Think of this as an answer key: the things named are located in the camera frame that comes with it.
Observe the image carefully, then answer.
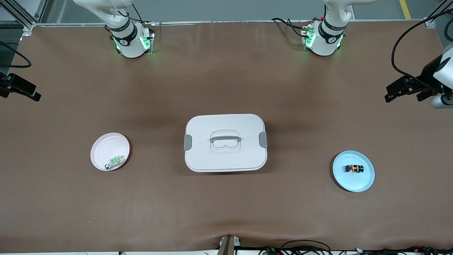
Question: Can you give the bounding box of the green switch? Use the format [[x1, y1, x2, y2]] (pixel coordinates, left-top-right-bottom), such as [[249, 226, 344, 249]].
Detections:
[[105, 155, 125, 170]]

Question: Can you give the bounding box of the aluminium frame post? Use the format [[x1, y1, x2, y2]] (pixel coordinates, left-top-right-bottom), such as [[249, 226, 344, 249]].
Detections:
[[425, 0, 453, 29], [0, 0, 48, 30]]

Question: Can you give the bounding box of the light blue round plate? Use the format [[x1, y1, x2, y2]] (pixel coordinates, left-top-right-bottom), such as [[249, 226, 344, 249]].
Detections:
[[332, 151, 375, 193]]

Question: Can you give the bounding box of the black cable bundle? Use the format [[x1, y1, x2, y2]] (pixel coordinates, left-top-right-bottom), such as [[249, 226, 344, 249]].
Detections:
[[258, 240, 453, 255]]

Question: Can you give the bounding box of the black base cable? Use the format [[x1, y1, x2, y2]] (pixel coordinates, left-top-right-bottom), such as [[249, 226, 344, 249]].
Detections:
[[271, 17, 312, 38], [131, 4, 156, 25]]

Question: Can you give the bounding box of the black right base cable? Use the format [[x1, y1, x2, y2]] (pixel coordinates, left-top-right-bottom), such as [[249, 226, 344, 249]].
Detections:
[[131, 4, 156, 25]]

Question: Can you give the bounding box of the pink round plate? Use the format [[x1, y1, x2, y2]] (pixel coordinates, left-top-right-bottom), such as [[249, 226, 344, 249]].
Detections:
[[90, 132, 130, 171]]

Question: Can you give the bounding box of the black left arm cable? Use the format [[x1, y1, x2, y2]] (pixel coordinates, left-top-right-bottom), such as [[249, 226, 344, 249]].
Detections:
[[391, 9, 453, 91]]

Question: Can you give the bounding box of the white lidded storage box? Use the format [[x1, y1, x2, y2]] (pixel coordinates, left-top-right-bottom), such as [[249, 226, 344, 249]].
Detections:
[[184, 114, 268, 173]]

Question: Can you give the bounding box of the black left base cable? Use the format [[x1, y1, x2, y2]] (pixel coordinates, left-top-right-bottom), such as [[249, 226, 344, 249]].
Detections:
[[271, 17, 312, 38]]

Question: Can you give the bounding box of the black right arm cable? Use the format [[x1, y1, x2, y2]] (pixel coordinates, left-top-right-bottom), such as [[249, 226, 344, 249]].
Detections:
[[0, 41, 31, 68]]

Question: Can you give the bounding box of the brown table mat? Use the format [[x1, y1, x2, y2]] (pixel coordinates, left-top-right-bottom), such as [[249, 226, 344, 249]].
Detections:
[[0, 19, 453, 254]]

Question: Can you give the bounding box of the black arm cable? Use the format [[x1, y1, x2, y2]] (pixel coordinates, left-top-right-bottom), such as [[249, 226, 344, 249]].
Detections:
[[391, 9, 453, 91], [0, 41, 31, 68]]

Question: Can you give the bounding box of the grey metal bracket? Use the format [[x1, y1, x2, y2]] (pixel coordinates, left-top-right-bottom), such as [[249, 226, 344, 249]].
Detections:
[[218, 235, 242, 255]]

